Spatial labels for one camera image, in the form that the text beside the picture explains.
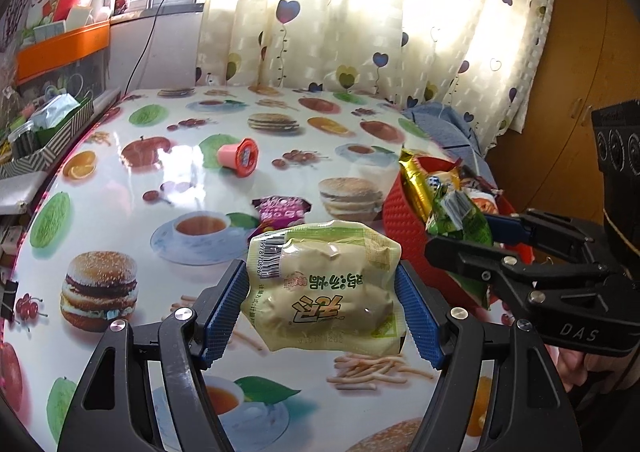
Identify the orange lid storage box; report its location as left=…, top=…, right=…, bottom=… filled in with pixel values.
left=15, top=22, right=111, bottom=98

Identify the wooden cabinet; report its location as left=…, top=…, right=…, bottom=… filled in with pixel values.
left=485, top=0, right=640, bottom=228

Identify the black cable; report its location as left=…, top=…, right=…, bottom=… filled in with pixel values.
left=122, top=0, right=168, bottom=93

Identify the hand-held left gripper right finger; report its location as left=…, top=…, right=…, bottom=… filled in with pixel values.
left=395, top=259, right=583, bottom=452

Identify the red plastic basket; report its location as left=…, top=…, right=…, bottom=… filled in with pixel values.
left=382, top=156, right=538, bottom=313

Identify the yellow biscuit roll packet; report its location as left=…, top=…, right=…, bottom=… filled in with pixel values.
left=398, top=148, right=441, bottom=225

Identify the purple snack packet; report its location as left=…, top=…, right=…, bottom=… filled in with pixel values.
left=251, top=195, right=312, bottom=235

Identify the white snack packet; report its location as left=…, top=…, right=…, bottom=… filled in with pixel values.
left=462, top=187, right=503, bottom=218

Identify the green snack packet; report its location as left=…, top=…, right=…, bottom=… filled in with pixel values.
left=425, top=182, right=493, bottom=310

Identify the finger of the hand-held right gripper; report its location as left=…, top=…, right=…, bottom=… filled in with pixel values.
left=424, top=235, right=613, bottom=285
left=482, top=209, right=591, bottom=263

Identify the striped cardboard box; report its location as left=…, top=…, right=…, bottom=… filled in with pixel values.
left=0, top=95, right=96, bottom=178

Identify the pale blue pouch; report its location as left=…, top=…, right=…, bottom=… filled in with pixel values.
left=30, top=93, right=81, bottom=133

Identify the heart print curtain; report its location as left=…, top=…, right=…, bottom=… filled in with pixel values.
left=195, top=0, right=558, bottom=148

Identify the food print tablecloth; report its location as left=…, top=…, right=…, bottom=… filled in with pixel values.
left=0, top=86, right=576, bottom=452

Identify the pink jelly cup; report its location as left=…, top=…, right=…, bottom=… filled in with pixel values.
left=217, top=137, right=262, bottom=178

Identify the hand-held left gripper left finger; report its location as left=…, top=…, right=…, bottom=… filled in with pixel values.
left=57, top=259, right=251, bottom=452

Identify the person's right hand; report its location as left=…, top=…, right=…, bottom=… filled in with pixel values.
left=552, top=344, right=631, bottom=393

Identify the blue cloth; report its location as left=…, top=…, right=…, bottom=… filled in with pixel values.
left=400, top=101, right=496, bottom=178

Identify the black binder clip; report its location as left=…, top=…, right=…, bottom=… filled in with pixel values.
left=0, top=279, right=18, bottom=320

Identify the pale green bread packet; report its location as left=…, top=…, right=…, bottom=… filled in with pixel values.
left=240, top=219, right=405, bottom=355

